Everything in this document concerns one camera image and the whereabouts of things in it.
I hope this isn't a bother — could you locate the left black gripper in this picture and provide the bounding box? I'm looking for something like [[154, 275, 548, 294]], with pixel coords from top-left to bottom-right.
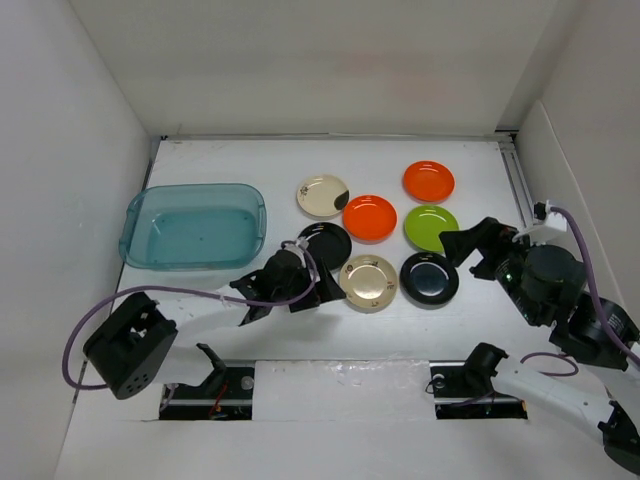
[[271, 257, 343, 311]]

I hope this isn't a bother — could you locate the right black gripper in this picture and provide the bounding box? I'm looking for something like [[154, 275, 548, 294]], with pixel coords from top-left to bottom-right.
[[438, 214, 544, 324]]

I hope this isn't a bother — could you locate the lime green plate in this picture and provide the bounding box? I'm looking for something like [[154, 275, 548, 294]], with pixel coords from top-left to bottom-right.
[[404, 205, 459, 252]]

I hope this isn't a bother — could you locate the orange plate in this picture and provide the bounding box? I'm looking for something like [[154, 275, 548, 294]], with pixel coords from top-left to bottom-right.
[[343, 195, 398, 243], [403, 161, 455, 203]]

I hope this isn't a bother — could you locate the cream plate with floral pattern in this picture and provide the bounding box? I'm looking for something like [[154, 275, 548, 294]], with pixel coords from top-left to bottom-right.
[[339, 255, 399, 312]]

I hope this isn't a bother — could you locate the cream plate with black patch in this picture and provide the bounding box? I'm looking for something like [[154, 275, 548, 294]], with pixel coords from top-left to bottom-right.
[[296, 174, 350, 218]]

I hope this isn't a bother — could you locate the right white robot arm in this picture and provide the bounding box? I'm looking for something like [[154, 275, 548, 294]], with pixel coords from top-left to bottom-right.
[[440, 206, 639, 474]]

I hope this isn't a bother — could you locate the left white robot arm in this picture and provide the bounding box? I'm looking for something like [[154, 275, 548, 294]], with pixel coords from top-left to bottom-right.
[[76, 239, 346, 400]]

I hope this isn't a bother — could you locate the blue transparent plastic bin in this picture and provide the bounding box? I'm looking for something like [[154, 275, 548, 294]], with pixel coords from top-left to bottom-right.
[[118, 183, 267, 271]]

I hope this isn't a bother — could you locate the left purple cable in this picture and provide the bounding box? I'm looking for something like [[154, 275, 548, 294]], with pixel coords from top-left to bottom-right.
[[61, 239, 320, 391]]

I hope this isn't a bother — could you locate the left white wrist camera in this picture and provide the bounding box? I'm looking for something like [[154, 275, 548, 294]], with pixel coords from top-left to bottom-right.
[[294, 238, 309, 251]]

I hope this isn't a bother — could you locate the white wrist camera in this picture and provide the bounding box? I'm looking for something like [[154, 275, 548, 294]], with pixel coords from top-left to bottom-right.
[[512, 200, 568, 245], [294, 238, 309, 251]]

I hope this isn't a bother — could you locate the aluminium rail right side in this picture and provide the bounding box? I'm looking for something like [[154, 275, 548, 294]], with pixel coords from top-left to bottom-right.
[[496, 131, 534, 227]]

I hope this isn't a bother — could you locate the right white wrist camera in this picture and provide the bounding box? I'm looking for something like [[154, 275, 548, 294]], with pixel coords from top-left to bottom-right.
[[512, 200, 568, 245]]

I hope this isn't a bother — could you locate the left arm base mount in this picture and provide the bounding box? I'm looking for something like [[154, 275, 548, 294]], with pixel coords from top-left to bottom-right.
[[159, 363, 255, 421]]

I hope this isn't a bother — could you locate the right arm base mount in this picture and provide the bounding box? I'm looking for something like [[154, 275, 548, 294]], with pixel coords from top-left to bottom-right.
[[425, 361, 528, 420]]

